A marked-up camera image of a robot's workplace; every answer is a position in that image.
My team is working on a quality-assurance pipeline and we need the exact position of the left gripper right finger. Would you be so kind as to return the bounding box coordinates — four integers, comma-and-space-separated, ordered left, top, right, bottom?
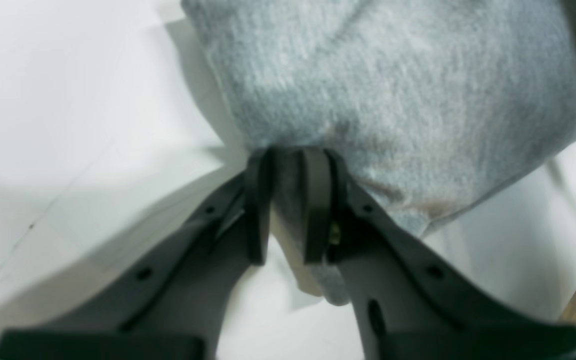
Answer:
301, 147, 576, 360

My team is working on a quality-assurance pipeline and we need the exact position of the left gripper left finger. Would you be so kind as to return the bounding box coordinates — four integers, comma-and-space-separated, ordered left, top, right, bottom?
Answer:
0, 149, 272, 360

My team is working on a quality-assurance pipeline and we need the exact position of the grey T-shirt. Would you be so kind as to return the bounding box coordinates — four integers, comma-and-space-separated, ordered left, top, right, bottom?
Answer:
180, 0, 576, 307

